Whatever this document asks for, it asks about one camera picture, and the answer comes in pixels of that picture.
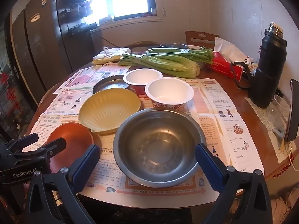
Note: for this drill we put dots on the wooden chair with curved back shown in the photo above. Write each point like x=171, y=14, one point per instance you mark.
x=140, y=44

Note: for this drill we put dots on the clear plastic bag of food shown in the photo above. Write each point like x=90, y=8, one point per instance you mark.
x=109, y=56

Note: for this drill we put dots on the stainless steel basin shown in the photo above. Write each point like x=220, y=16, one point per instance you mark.
x=174, y=45

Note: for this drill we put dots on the red white paper bowl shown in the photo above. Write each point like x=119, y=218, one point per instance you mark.
x=168, y=88
x=142, y=75

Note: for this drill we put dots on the leafy celery bunch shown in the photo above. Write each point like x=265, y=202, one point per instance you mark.
x=177, y=51

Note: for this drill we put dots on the dark glass door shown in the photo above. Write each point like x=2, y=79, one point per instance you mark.
x=14, y=86

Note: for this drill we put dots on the handwritten paper sheet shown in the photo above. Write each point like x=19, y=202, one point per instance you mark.
x=264, y=119

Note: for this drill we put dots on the red tissue box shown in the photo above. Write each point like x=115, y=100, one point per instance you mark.
x=222, y=65

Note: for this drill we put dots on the clear plastic container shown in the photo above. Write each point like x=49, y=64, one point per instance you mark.
x=279, y=105

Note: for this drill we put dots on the celery bunch with pale base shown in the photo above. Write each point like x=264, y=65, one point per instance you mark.
x=163, y=66

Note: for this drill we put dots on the pink printed newspaper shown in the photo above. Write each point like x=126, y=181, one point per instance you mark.
x=86, y=75

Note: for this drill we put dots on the orange round plate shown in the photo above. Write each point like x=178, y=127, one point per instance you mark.
x=70, y=136

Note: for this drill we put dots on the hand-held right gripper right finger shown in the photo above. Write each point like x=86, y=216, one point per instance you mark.
x=208, y=168

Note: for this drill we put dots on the dark refrigerator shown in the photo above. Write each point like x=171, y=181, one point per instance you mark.
x=42, y=46

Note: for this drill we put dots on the newspaper with cartoon figures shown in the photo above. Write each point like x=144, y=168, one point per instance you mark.
x=224, y=112

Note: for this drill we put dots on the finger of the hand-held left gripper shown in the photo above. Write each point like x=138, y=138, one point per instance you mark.
x=25, y=141
x=51, y=147

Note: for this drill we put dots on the black phone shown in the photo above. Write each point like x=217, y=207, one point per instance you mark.
x=293, y=112

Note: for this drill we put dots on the small stainless steel plate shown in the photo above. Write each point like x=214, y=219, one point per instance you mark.
x=107, y=84

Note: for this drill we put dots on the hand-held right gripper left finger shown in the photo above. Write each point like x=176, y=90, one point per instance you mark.
x=87, y=164

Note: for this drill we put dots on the large stainless steel bowl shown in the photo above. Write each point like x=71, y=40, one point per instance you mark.
x=158, y=144

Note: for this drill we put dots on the wooden chair with cutout back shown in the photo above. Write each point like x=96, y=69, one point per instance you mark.
x=201, y=38

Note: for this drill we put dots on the yellow shell-shaped plate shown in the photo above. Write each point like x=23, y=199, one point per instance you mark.
x=107, y=112

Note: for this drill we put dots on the black thermos flask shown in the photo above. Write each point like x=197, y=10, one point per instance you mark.
x=268, y=74

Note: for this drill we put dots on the arrow-bordered newspaper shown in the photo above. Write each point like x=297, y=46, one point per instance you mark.
x=60, y=108

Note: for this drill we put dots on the rack of bottles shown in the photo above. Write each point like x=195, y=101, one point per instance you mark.
x=77, y=7

